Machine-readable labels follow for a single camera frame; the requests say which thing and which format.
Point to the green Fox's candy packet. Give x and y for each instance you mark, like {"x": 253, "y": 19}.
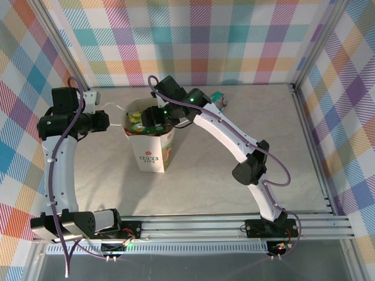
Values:
{"x": 137, "y": 124}

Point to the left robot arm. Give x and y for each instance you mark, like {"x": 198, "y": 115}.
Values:
{"x": 60, "y": 175}

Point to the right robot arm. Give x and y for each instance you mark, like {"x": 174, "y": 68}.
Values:
{"x": 228, "y": 131}

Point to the teal snack packet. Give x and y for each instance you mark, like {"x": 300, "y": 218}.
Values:
{"x": 219, "y": 102}

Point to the small controller board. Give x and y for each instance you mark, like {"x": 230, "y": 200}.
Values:
{"x": 278, "y": 247}
{"x": 114, "y": 248}

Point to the aluminium frame post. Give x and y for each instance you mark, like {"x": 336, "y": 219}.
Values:
{"x": 318, "y": 44}
{"x": 65, "y": 47}

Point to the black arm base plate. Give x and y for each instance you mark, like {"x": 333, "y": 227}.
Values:
{"x": 132, "y": 228}
{"x": 255, "y": 228}

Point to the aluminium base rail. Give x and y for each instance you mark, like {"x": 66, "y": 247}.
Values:
{"x": 190, "y": 228}

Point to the aluminium side rail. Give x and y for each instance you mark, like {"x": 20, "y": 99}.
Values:
{"x": 307, "y": 131}

